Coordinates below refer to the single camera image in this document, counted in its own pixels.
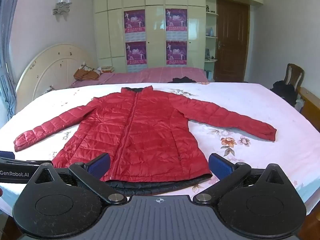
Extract cream headboard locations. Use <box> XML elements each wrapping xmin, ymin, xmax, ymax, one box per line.
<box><xmin>15</xmin><ymin>43</ymin><xmax>97</xmax><ymax>100</ymax></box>

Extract cream corner shelf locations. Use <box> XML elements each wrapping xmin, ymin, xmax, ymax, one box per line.
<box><xmin>204</xmin><ymin>0</ymin><xmax>219</xmax><ymax>80</ymax></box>

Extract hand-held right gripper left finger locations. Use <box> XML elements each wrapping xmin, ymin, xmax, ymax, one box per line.
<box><xmin>31</xmin><ymin>152</ymin><xmax>128</xmax><ymax>205</ymax></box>

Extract blue curtain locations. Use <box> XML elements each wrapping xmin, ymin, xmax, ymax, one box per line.
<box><xmin>0</xmin><ymin>0</ymin><xmax>23</xmax><ymax>120</ymax></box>

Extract purple wall poster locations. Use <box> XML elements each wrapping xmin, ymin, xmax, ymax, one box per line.
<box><xmin>125</xmin><ymin>41</ymin><xmax>147</xmax><ymax>72</ymax></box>
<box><xmin>124</xmin><ymin>9</ymin><xmax>146</xmax><ymax>42</ymax></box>
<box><xmin>165</xmin><ymin>8</ymin><xmax>188</xmax><ymax>40</ymax></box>
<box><xmin>166</xmin><ymin>40</ymin><xmax>188</xmax><ymax>67</ymax></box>

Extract wall lamp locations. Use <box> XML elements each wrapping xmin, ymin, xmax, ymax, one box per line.
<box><xmin>52</xmin><ymin>0</ymin><xmax>73</xmax><ymax>15</ymax></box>

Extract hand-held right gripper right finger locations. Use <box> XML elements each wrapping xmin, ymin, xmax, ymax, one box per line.
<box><xmin>193</xmin><ymin>153</ymin><xmax>288</xmax><ymax>204</ymax></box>

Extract white floral bed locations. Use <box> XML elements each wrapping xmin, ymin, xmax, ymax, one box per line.
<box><xmin>0</xmin><ymin>82</ymin><xmax>320</xmax><ymax>215</ymax></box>

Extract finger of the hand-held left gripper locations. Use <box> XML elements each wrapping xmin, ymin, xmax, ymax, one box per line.
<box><xmin>0</xmin><ymin>151</ymin><xmax>52</xmax><ymax>167</ymax></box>

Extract pink bed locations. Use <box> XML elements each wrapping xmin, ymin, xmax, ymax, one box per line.
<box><xmin>70</xmin><ymin>67</ymin><xmax>209</xmax><ymax>88</ymax></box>

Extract black clothes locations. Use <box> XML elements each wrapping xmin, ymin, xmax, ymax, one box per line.
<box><xmin>167</xmin><ymin>76</ymin><xmax>197</xmax><ymax>83</ymax></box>

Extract cream wardrobe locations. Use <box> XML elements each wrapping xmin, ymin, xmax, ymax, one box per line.
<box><xmin>92</xmin><ymin>0</ymin><xmax>264</xmax><ymax>68</ymax></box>

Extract brown wooden door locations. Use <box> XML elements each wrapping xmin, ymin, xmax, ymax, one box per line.
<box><xmin>215</xmin><ymin>0</ymin><xmax>250</xmax><ymax>82</ymax></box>

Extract orange striped pillow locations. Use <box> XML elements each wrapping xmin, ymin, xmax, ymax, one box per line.
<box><xmin>73</xmin><ymin>64</ymin><xmax>103</xmax><ymax>81</ymax></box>

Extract wooden bed frame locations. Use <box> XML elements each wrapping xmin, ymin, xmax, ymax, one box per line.
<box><xmin>296</xmin><ymin>87</ymin><xmax>320</xmax><ymax>133</ymax></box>

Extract red down jacket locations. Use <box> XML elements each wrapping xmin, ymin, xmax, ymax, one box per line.
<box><xmin>14</xmin><ymin>85</ymin><xmax>277</xmax><ymax>197</ymax></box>

